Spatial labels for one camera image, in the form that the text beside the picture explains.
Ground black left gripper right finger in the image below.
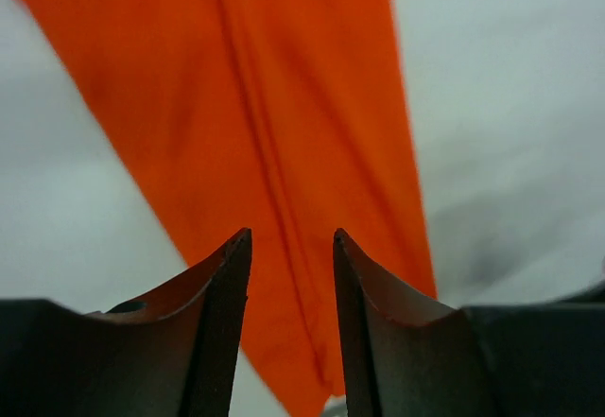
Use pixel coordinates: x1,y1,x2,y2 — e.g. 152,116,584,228
333,230,604,416

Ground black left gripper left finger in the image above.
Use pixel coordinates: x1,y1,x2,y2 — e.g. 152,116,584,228
1,229,251,416

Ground orange t shirt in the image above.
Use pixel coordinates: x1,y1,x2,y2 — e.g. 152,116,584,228
21,0,436,416

